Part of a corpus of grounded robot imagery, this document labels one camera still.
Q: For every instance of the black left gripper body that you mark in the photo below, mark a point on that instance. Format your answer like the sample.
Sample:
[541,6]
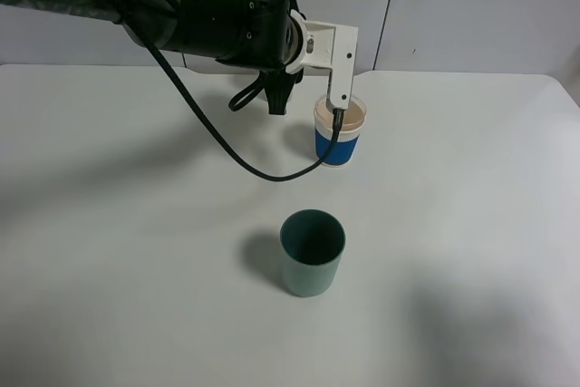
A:
[264,36]

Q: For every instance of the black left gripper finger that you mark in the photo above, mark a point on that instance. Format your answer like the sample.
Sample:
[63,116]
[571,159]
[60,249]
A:
[278,87]

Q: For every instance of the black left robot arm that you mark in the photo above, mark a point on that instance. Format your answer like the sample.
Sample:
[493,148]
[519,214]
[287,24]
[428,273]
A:
[205,28]

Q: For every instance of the glass cup with blue sleeve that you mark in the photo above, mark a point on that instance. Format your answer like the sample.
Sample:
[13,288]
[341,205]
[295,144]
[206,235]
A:
[353,121]

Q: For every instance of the dark green cup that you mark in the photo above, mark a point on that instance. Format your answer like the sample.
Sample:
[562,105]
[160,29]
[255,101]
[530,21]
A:
[312,243]

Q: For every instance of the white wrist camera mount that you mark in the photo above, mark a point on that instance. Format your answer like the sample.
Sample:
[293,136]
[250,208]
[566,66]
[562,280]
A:
[330,47]

